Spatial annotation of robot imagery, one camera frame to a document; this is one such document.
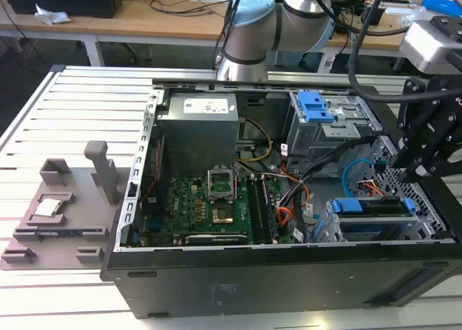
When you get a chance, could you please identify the blue plastic cage latch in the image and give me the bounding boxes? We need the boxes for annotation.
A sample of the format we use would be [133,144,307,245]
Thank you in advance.
[297,90,335,125]

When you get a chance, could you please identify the grey parts rack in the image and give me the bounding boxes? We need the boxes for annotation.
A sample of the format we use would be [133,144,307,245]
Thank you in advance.
[0,140,122,273]

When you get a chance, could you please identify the silver disk bay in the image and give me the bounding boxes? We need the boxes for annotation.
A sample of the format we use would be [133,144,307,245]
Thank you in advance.
[324,196,452,244]

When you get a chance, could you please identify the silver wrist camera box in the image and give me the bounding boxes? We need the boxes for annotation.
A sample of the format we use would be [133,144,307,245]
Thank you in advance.
[398,19,462,74]

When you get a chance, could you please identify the disk power wire black plug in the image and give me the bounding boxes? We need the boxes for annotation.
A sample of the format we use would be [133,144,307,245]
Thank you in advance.
[355,179,401,205]

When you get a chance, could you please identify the hard disk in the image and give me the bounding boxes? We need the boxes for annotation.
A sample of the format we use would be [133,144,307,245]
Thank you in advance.
[331,196,415,217]

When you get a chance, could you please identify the black PC case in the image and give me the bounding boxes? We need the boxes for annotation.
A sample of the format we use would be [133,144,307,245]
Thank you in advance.
[99,77,462,320]

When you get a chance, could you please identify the silver optical drive cage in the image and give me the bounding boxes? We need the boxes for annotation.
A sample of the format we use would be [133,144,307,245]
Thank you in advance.
[287,90,385,160]

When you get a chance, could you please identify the blue box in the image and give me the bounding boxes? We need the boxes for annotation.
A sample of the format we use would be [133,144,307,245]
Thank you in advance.
[420,0,462,19]

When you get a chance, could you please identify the RAM stick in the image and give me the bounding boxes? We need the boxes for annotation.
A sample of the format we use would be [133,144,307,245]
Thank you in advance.
[35,229,105,238]
[260,176,279,244]

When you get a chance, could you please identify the silver CPU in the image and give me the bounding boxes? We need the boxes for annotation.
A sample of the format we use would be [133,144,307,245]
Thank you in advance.
[34,198,68,217]

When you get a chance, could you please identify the green motherboard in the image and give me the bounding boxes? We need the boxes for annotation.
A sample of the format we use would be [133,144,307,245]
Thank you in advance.
[139,174,295,246]

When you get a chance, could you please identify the yellow black power wires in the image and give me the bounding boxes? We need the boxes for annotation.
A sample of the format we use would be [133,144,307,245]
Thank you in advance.
[234,117,275,164]

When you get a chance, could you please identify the orange red wire bunch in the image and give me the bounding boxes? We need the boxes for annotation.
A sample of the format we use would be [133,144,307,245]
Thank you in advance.
[276,183,315,233]

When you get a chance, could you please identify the crumpled white paper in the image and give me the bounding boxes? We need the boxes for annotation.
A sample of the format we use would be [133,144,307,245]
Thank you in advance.
[34,3,73,25]

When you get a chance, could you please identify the blue flat data wire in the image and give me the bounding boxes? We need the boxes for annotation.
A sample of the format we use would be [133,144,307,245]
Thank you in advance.
[341,158,385,201]
[310,216,325,243]

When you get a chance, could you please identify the black graphics card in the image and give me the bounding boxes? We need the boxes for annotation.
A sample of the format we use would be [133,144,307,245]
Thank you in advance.
[183,233,250,245]

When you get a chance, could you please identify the dark grey power supply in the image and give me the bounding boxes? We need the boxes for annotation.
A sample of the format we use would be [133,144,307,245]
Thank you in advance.
[157,93,241,175]

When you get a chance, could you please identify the black sleeved wire bundle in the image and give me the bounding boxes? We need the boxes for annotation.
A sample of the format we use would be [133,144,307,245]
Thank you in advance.
[277,134,380,244]

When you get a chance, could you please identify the wooden top desk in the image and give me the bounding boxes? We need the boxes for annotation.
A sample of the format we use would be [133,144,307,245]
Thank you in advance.
[0,0,462,73]

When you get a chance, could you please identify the thin black arm cables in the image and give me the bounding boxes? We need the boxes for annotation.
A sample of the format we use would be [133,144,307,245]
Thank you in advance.
[214,0,250,69]

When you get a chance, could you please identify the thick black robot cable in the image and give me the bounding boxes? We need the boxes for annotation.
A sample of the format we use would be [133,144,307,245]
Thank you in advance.
[346,0,462,105]

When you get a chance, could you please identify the black desk cable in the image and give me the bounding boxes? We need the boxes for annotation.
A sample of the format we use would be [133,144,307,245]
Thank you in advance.
[149,0,234,15]

